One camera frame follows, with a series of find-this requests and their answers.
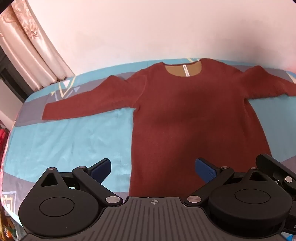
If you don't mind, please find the dark red knit sweater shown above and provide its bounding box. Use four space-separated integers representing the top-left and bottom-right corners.
42 59 295 197

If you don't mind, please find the pink satin curtain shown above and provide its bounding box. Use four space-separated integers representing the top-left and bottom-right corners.
1 1 74 91

